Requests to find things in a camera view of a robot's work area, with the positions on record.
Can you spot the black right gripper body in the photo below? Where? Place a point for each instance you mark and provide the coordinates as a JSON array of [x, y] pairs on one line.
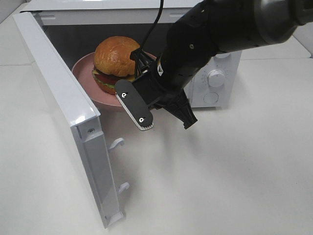
[[156, 85]]

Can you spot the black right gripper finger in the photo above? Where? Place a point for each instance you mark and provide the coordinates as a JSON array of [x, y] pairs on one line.
[[180, 107]]

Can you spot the white round door button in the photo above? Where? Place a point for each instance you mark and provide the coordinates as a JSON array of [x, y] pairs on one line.
[[211, 98]]

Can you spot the burger with lettuce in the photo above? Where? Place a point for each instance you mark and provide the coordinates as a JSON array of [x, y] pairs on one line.
[[112, 62]]

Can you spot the pink speckled plate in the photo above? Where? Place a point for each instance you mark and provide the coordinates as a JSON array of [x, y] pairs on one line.
[[98, 86]]

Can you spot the white microwave door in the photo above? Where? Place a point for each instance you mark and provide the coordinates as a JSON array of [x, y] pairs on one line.
[[75, 116]]

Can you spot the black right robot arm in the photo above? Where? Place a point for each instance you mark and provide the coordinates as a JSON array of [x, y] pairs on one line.
[[212, 27]]

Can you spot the white lower microwave knob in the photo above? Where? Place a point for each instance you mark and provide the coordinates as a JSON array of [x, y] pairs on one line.
[[216, 78]]

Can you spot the white microwave knob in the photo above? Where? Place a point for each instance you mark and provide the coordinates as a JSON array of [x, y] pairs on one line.
[[222, 55], [216, 78]]

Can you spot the white upper microwave knob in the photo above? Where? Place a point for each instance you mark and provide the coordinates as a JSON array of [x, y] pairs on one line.
[[222, 55]]

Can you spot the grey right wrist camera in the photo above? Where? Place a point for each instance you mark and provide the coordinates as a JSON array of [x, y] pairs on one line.
[[133, 104]]

